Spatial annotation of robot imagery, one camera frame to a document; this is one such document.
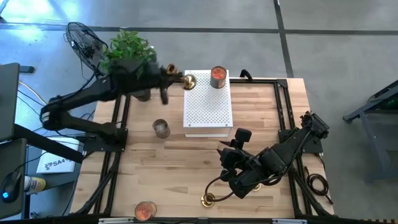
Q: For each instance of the dark grey desk pad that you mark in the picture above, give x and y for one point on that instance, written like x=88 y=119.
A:
x=12 y=155

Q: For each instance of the black floor fan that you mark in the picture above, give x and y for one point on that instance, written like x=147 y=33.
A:
x=82 y=42

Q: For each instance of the green potted plant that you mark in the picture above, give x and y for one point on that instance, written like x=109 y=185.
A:
x=127 y=46

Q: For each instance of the silver frame bracket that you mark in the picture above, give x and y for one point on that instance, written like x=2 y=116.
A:
x=115 y=220
x=289 y=221

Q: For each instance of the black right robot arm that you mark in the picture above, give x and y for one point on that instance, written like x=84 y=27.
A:
x=286 y=152

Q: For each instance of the orange candle dark tin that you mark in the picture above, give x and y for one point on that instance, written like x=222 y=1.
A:
x=218 y=74
x=145 y=211

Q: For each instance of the black aluminium table frame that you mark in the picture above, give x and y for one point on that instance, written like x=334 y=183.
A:
x=255 y=81

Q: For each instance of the blue-grey metal cart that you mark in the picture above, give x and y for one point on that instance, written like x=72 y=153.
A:
x=374 y=146

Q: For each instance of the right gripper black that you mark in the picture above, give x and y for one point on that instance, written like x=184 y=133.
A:
x=248 y=168

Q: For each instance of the black computer mouse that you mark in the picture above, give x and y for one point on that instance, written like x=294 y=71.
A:
x=12 y=186

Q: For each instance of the white perforated metal shelf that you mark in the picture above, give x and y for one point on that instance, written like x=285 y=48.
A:
x=206 y=109

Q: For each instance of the white printed paper box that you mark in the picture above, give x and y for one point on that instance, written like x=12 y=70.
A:
x=56 y=161

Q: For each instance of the black desk beam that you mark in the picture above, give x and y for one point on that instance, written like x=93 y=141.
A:
x=46 y=143

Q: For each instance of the white yellow spray can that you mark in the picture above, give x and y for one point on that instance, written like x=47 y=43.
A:
x=34 y=185

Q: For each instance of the dark grey monitor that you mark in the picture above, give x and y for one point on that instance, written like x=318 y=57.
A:
x=7 y=99

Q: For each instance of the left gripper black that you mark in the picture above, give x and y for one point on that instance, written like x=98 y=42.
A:
x=152 y=79

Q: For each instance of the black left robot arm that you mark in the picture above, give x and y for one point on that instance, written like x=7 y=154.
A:
x=81 y=124

